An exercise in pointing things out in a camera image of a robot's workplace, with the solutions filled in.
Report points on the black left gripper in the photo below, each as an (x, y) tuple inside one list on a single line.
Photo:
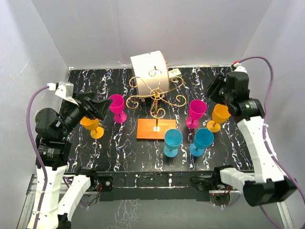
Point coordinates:
[(99, 107)]

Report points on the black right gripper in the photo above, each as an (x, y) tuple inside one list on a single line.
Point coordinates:
[(218, 82)]

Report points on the orange wine glass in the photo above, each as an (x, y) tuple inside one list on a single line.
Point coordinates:
[(93, 125), (220, 115)]

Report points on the pink wine glass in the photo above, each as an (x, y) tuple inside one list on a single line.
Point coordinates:
[(197, 109), (117, 107)]

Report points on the blue wine glass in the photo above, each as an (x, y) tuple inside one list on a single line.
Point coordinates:
[(172, 139), (202, 139)]

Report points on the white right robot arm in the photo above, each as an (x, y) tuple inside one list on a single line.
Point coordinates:
[(270, 183)]

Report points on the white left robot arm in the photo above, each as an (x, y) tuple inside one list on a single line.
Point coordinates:
[(52, 148)]

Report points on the small white tag box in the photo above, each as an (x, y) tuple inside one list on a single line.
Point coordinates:
[(174, 73)]

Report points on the white cylindrical container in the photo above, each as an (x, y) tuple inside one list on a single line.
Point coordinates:
[(150, 71)]

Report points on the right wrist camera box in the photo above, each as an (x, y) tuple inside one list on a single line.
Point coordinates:
[(237, 67)]

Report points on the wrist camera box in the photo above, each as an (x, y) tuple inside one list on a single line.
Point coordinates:
[(237, 67), (64, 90)]

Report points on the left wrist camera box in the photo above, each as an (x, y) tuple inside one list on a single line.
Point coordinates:
[(64, 90)]

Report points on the gold wire wine glass rack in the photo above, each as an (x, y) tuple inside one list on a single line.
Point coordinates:
[(154, 128)]

